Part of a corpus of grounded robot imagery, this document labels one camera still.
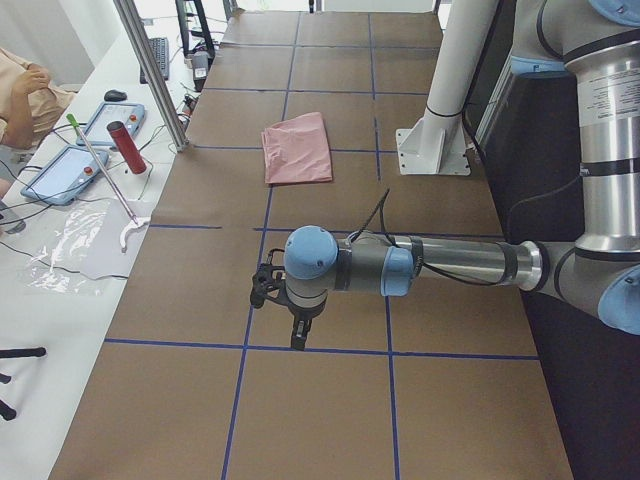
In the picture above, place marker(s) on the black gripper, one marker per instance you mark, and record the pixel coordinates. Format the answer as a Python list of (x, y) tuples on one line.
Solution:
[(303, 314)]

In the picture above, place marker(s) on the pink Snoopy t-shirt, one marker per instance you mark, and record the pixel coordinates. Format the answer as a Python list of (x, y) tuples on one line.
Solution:
[(297, 151)]

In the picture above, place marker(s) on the clear plastic bag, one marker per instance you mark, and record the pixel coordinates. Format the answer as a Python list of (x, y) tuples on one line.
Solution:
[(55, 267)]

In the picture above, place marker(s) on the red cylindrical bottle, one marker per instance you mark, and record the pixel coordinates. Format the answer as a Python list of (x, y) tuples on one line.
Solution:
[(127, 148)]

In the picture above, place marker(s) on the near blue teach pendant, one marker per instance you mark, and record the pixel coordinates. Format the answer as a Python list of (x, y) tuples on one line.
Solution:
[(61, 180)]

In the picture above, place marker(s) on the black power adapter box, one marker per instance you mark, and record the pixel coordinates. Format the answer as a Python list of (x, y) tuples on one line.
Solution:
[(200, 62)]

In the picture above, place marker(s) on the black monitor stand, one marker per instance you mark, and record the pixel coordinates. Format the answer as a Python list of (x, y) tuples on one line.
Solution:
[(195, 34)]

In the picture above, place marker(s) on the black computer mouse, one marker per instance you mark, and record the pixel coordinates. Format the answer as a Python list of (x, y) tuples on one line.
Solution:
[(114, 95)]

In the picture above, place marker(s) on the black tripod legs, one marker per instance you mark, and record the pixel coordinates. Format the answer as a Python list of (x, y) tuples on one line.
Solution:
[(8, 413)]

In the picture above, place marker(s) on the black keyboard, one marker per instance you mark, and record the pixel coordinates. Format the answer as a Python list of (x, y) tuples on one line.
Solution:
[(160, 49)]

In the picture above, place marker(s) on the seated person beige shirt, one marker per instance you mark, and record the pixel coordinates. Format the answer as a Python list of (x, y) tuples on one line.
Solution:
[(31, 103)]

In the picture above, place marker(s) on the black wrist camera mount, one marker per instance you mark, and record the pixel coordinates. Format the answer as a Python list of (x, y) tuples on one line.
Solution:
[(268, 283)]

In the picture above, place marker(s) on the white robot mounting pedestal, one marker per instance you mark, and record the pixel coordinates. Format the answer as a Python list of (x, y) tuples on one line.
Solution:
[(436, 144)]

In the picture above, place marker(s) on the aluminium frame post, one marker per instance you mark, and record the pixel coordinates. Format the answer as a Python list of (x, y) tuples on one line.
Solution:
[(135, 30)]

